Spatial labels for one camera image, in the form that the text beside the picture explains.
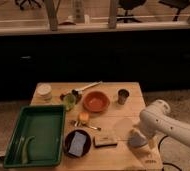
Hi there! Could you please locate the grey towel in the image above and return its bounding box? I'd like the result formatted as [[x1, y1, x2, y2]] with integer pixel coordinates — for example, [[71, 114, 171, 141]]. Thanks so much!
[[128, 130, 148, 148]]

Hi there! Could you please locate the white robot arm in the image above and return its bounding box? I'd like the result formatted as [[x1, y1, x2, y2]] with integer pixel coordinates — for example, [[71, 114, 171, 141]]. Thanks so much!
[[135, 99, 190, 147]]

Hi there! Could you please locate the red bowl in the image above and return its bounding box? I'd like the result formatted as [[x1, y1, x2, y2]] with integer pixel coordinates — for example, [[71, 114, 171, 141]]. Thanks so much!
[[83, 91, 110, 113]]

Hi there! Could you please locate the black board eraser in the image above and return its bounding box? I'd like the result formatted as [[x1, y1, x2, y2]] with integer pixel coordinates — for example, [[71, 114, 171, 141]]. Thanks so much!
[[93, 135, 117, 148]]

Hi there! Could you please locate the dark metal cup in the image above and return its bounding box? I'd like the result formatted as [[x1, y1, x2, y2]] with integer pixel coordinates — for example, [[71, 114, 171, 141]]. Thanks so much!
[[117, 89, 130, 105]]

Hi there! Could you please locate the orange small block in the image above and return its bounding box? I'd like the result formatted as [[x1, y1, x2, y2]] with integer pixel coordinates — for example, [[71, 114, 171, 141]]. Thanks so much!
[[78, 112, 89, 124]]

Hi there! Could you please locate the blue sponge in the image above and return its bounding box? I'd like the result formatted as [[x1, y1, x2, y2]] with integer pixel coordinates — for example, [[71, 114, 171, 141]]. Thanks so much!
[[69, 132, 86, 157]]

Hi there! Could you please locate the metal fork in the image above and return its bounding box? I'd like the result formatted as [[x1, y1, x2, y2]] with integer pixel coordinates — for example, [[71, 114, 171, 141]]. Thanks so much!
[[70, 120, 101, 131]]

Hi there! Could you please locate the black round plate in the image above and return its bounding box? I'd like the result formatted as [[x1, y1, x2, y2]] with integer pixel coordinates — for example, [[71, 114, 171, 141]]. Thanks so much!
[[64, 129, 92, 158]]

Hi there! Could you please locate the green cup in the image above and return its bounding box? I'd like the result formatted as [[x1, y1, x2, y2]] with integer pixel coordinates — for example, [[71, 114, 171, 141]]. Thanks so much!
[[63, 93, 76, 111]]

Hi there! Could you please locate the green plastic tray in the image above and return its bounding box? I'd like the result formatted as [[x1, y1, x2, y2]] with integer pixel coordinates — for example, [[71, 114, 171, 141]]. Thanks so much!
[[3, 105, 65, 168]]

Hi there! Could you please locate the green vegetable in tray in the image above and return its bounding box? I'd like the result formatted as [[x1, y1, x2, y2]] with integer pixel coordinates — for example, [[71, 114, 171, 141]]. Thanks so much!
[[21, 136, 35, 164]]

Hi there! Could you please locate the black office chair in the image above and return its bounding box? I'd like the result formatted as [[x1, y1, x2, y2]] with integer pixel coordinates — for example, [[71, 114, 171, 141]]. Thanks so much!
[[117, 0, 146, 23]]

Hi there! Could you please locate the black cable on floor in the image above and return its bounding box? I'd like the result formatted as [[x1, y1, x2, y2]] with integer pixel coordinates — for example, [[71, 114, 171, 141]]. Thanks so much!
[[157, 135, 183, 171]]

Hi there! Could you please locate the white handled brush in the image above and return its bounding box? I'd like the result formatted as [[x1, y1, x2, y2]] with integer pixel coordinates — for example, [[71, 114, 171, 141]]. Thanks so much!
[[71, 81, 102, 94]]

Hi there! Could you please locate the wooden post right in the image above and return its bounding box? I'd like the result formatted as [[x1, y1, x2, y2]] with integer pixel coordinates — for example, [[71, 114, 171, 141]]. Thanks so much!
[[108, 0, 119, 29]]

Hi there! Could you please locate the wooden post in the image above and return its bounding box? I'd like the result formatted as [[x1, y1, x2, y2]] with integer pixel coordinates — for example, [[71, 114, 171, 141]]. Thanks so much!
[[108, 0, 119, 29], [44, 0, 58, 31]]

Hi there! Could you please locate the wooden post left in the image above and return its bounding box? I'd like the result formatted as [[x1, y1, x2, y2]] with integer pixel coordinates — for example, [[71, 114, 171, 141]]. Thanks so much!
[[44, 0, 58, 31]]

